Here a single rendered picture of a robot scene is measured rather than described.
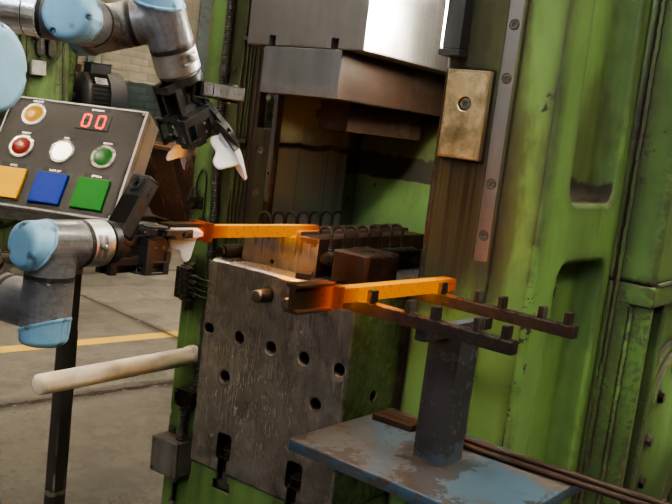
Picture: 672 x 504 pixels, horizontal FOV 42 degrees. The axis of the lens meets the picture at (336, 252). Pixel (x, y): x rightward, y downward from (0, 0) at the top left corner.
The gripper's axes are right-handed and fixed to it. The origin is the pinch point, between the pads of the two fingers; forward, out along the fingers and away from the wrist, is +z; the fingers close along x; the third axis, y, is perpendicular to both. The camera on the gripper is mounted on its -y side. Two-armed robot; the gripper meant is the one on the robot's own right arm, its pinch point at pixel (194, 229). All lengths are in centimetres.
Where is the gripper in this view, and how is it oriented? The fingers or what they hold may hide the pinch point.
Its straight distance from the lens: 158.1
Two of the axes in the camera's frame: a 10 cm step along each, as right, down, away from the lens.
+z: 5.8, -0.3, 8.1
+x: 8.0, 1.8, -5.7
